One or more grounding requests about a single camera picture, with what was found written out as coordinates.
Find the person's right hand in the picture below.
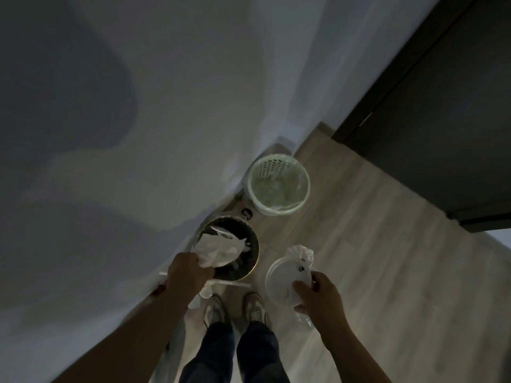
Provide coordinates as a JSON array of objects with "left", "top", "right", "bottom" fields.
[{"left": 292, "top": 271, "right": 357, "bottom": 351}]

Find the person's left hand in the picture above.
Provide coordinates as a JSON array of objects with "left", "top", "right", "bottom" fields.
[{"left": 164, "top": 252, "right": 216, "bottom": 306}]

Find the clear round plastic container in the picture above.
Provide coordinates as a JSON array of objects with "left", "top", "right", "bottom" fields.
[{"left": 265, "top": 256, "right": 313, "bottom": 308}]

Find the white paper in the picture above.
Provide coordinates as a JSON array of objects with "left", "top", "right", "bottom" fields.
[{"left": 192, "top": 226, "right": 252, "bottom": 268}]

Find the clear plastic bag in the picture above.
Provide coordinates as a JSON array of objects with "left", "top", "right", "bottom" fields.
[{"left": 286, "top": 245, "right": 316, "bottom": 329}]

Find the person's right forearm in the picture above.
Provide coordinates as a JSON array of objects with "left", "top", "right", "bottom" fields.
[{"left": 325, "top": 330, "right": 394, "bottom": 383}]

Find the person's left forearm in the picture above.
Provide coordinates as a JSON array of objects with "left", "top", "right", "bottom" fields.
[{"left": 51, "top": 293, "right": 189, "bottom": 383}]

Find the person's left shoe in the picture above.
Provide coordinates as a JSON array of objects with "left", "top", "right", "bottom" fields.
[{"left": 203, "top": 295, "right": 228, "bottom": 331}]

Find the person's shoe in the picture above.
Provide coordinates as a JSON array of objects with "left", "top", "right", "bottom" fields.
[
  {"left": 244, "top": 293, "right": 267, "bottom": 325},
  {"left": 203, "top": 295, "right": 228, "bottom": 331}
]

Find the black round trash bin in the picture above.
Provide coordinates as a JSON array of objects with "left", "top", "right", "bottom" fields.
[{"left": 194, "top": 216, "right": 261, "bottom": 282}]

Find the person's right shoe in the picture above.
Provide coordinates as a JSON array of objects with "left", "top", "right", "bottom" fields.
[{"left": 244, "top": 293, "right": 267, "bottom": 325}]

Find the person's right leg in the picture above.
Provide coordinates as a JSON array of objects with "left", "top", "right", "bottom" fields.
[{"left": 236, "top": 321, "right": 291, "bottom": 383}]

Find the person's leg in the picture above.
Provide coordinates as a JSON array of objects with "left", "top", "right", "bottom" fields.
[
  {"left": 236, "top": 321, "right": 291, "bottom": 383},
  {"left": 178, "top": 321, "right": 237, "bottom": 383}
]

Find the person's left leg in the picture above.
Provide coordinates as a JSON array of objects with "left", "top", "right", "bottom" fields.
[{"left": 178, "top": 321, "right": 237, "bottom": 383}]

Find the white perforated waste basket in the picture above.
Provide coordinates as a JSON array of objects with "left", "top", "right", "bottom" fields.
[{"left": 247, "top": 154, "right": 311, "bottom": 217}]

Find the dark door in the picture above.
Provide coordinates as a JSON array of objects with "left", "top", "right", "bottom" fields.
[{"left": 344, "top": 0, "right": 511, "bottom": 232}]

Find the dark door frame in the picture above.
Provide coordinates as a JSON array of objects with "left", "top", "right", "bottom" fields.
[{"left": 331, "top": 0, "right": 480, "bottom": 143}]

